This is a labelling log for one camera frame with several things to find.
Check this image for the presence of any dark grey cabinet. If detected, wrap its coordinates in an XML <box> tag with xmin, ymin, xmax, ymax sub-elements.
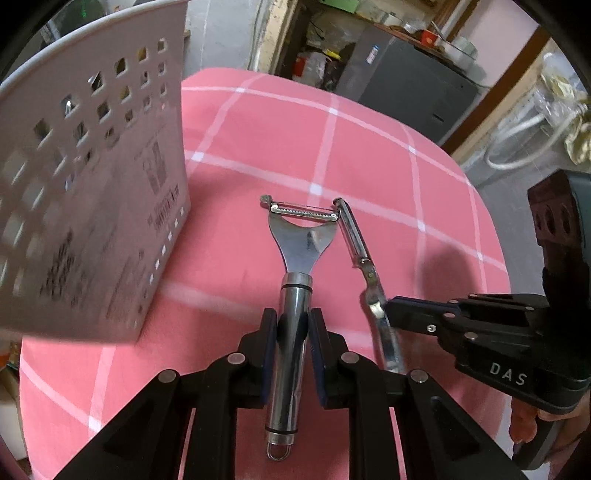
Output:
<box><xmin>335</xmin><ymin>25</ymin><xmax>478</xmax><ymax>144</ymax></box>

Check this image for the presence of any steel Y peeler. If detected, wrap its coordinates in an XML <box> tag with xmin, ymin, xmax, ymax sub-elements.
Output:
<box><xmin>260</xmin><ymin>195</ymin><xmax>339</xmax><ymax>462</ymax></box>

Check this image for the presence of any thin steel swivel peeler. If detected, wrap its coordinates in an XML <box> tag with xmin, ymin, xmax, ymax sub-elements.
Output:
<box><xmin>332</xmin><ymin>198</ymin><xmax>407</xmax><ymax>374</ymax></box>

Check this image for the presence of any person's right hand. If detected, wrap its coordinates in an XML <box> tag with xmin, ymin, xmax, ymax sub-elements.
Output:
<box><xmin>509</xmin><ymin>397</ymin><xmax>591</xmax><ymax>455</ymax></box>

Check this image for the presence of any white hose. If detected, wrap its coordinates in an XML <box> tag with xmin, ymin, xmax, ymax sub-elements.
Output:
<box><xmin>484</xmin><ymin>112</ymin><xmax>569</xmax><ymax>169</ymax></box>

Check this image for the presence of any white perforated utensil caddy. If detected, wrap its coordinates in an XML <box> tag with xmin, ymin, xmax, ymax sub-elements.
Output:
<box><xmin>1</xmin><ymin>1</ymin><xmax>190</xmax><ymax>343</ymax></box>

